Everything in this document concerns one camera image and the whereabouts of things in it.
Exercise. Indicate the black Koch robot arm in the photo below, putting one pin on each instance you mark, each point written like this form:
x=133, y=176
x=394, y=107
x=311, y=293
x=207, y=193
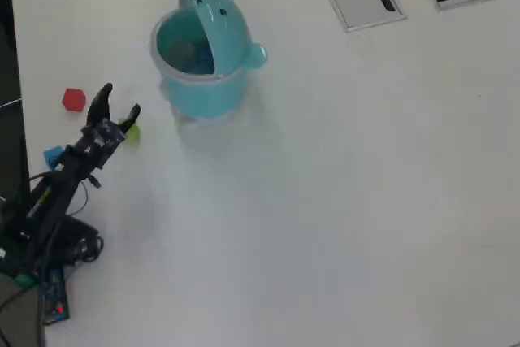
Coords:
x=48, y=200

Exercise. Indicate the blue circuit board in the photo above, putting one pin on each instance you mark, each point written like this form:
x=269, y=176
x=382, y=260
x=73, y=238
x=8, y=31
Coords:
x=55, y=298

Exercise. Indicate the teal bin with swing lid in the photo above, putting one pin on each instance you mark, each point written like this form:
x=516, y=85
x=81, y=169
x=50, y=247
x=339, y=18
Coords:
x=203, y=95

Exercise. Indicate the red lego block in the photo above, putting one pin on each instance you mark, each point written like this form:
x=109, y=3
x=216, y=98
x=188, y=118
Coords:
x=74, y=100

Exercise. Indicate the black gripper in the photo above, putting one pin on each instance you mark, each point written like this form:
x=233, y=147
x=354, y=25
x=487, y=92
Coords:
x=91, y=152

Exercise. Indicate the green lego block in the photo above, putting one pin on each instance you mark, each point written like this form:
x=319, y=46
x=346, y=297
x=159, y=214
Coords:
x=135, y=135

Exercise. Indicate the blue lego block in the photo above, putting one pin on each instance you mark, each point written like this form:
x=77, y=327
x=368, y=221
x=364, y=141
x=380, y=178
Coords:
x=52, y=157

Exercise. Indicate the green table clamp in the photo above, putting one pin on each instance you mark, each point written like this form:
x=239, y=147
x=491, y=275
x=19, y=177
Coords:
x=24, y=280

